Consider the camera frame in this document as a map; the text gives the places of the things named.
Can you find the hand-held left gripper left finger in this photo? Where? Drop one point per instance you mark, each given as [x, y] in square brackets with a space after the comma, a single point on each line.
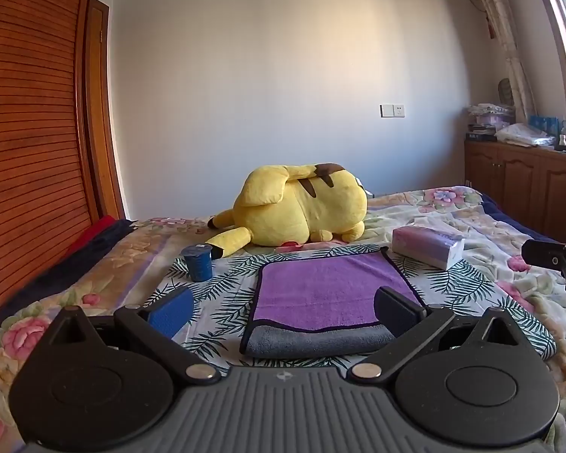
[172, 312]

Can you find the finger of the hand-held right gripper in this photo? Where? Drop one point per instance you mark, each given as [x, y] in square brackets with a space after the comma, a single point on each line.
[545, 254]

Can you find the purple and grey towel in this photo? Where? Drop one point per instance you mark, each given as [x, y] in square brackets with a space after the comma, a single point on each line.
[330, 292]

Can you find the purple and white tissue pack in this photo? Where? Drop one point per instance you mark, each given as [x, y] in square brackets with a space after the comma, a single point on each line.
[427, 245]

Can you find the beige patterned curtain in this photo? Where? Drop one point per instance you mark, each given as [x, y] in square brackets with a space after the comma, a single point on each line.
[504, 33]

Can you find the white plastic bag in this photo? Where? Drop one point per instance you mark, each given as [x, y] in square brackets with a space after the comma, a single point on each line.
[523, 134]

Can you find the floral bedsheet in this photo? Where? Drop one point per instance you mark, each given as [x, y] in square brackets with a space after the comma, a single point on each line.
[500, 226]

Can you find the dark blue blanket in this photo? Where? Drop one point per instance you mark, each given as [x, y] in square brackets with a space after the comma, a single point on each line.
[66, 269]

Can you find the blue cup with lid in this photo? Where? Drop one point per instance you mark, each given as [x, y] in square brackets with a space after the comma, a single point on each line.
[197, 264]

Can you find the row of blue boxes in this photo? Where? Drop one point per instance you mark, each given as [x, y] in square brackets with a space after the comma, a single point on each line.
[545, 123]

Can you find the red cloth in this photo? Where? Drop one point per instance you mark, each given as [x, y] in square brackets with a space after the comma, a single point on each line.
[92, 236]

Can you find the stack of boxes and cloths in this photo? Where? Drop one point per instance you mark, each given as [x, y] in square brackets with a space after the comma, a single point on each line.
[490, 120]

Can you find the yellow plush toy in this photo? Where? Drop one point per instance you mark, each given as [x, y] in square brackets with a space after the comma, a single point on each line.
[302, 203]

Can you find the wooden door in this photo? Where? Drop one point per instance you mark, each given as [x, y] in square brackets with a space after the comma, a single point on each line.
[99, 127]

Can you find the wooden slatted wardrobe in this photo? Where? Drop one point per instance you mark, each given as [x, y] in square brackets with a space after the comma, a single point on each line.
[28, 127]

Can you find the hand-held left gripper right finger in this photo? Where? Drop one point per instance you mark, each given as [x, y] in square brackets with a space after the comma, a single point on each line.
[396, 314]

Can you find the leaf-print white cloth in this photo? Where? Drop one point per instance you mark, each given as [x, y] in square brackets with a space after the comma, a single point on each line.
[226, 292]

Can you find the wooden cabinet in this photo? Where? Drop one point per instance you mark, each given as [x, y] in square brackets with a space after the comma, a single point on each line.
[523, 184]

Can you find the white wall socket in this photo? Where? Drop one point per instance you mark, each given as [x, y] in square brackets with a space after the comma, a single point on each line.
[392, 111]

